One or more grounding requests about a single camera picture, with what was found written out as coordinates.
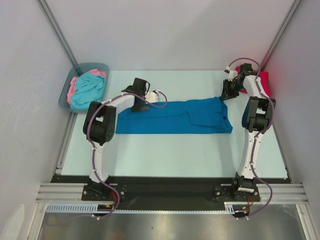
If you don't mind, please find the dark blue t shirt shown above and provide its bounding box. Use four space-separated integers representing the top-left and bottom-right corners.
116 97 233 135

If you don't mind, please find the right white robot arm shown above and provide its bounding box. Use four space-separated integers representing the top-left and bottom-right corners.
220 63 276 201

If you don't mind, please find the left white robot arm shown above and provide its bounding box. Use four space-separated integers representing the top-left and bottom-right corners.
83 78 150 200

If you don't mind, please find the folded red t shirt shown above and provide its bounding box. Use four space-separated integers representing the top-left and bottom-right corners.
235 66 271 97

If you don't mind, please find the light blue t shirt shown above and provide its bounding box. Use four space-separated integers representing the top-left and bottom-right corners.
70 71 107 111

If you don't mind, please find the pink t shirt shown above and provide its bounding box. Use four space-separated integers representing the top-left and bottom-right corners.
66 68 107 104

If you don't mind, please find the teal plastic basket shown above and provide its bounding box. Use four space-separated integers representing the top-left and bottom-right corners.
58 62 110 113

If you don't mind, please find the black front mat strip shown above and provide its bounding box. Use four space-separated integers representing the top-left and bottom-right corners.
49 174 292 212

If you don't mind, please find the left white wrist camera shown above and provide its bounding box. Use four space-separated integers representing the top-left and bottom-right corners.
145 90 160 103

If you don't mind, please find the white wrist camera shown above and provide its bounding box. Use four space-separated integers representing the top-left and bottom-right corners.
145 90 160 103
224 65 238 82

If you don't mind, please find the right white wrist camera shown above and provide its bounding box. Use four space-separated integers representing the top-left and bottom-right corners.
224 65 238 82

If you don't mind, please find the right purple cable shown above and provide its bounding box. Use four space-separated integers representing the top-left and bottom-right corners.
224 57 274 220

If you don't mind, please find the purple cable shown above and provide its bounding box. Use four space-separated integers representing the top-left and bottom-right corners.
224 57 274 220
85 90 168 221

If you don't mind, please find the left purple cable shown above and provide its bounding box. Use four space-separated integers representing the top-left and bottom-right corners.
85 90 168 221

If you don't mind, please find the right aluminium corner post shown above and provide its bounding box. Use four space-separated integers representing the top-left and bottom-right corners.
260 0 303 71

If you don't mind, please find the aluminium corner post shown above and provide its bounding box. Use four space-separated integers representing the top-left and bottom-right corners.
36 0 78 66
260 0 303 71

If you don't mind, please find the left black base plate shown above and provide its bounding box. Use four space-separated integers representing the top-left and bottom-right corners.
81 182 127 202

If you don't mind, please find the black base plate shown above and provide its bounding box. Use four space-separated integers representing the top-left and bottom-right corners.
81 182 127 202
214 184 261 203

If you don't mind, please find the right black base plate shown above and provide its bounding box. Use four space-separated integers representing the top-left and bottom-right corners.
214 184 261 203

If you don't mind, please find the aluminium front rail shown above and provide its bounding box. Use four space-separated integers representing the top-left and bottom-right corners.
35 183 309 204

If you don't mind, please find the right slotted cable duct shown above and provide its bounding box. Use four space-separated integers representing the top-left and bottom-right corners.
225 202 250 215

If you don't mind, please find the slotted cable duct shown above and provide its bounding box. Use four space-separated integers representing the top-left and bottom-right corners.
46 203 114 213
225 202 250 215

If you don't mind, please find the left slotted cable duct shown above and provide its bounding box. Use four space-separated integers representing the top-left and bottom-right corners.
46 203 114 213

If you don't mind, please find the left aluminium corner post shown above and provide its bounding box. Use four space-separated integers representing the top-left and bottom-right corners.
36 0 78 66

